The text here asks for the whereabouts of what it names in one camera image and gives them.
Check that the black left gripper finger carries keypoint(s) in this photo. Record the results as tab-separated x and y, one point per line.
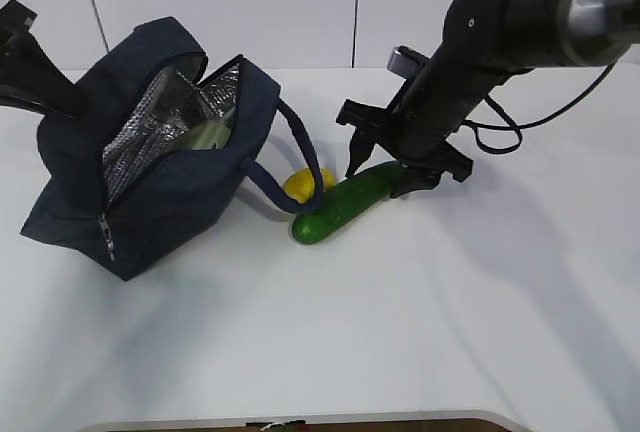
29	79

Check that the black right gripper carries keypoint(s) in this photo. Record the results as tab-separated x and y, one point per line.
403	130

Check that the green cucumber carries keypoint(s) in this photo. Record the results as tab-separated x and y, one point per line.
345	202

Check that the yellow lemon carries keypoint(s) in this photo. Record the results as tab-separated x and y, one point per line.
301	186

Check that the navy blue insulated bag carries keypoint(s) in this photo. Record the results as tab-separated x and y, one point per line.
159	152

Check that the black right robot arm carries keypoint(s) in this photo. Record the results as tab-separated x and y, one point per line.
484	44

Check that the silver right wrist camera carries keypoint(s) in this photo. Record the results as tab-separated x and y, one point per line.
405	62

